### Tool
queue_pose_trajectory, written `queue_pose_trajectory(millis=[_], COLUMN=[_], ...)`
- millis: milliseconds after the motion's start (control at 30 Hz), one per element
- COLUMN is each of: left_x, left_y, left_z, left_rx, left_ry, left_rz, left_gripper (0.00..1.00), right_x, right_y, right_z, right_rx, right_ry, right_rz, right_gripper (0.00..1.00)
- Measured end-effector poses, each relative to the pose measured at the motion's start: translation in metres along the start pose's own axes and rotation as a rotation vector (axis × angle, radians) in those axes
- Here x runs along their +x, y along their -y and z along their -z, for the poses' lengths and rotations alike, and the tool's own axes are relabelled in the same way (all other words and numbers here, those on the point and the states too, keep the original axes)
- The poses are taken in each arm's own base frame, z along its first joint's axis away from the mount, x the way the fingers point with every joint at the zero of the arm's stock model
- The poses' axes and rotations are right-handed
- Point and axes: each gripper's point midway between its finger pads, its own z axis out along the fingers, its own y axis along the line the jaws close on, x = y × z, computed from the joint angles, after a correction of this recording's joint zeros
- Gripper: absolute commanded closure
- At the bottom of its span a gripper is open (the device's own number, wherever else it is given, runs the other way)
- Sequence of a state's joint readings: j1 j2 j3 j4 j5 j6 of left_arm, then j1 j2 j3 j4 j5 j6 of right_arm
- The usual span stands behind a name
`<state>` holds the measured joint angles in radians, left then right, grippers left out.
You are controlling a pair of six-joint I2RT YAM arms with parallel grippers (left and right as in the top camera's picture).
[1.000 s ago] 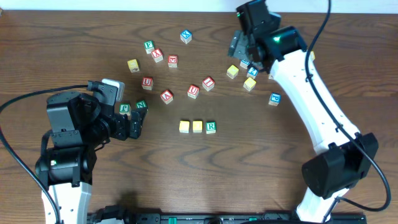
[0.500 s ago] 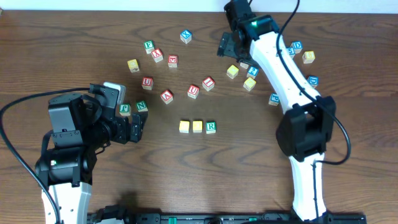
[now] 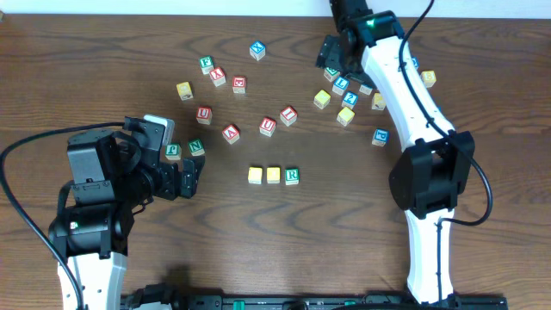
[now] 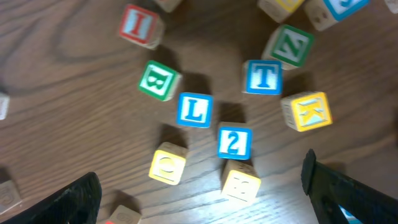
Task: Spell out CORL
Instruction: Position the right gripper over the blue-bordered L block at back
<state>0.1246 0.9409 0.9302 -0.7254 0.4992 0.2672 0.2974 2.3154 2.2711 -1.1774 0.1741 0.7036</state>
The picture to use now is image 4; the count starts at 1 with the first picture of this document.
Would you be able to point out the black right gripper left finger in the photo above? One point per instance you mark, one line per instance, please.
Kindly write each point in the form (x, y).
(76, 203)

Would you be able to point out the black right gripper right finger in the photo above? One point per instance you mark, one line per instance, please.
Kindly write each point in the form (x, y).
(331, 191)

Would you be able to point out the blue L block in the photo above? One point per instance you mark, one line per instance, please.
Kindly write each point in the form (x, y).
(194, 110)

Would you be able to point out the blue P block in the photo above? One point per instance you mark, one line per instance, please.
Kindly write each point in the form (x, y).
(350, 218)

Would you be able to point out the red i block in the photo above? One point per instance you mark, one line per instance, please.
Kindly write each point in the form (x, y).
(141, 26)
(124, 215)

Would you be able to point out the red U block right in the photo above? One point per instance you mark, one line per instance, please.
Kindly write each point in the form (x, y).
(9, 196)

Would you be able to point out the yellow hammer block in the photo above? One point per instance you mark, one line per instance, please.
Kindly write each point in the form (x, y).
(306, 110)

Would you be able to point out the yellow S block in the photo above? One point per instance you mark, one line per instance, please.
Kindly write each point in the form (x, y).
(240, 182)

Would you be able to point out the yellow pineapple block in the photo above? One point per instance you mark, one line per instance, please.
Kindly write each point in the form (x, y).
(168, 163)

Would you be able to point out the blue 2 block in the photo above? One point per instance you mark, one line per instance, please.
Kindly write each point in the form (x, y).
(234, 141)

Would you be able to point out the blue T block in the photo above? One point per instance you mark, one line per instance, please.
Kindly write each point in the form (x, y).
(262, 77)

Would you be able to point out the green B block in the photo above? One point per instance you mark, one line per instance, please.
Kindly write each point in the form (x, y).
(159, 81)

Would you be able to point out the green Z block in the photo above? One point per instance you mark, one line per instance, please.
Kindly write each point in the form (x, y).
(289, 45)

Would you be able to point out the blue 5 block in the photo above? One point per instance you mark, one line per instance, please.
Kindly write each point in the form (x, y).
(326, 13)

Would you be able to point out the yellow far block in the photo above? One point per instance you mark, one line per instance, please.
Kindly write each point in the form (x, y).
(279, 10)

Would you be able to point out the red I block far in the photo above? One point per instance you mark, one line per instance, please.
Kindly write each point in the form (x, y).
(141, 26)

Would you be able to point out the red M block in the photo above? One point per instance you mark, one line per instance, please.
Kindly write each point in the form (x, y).
(168, 5)

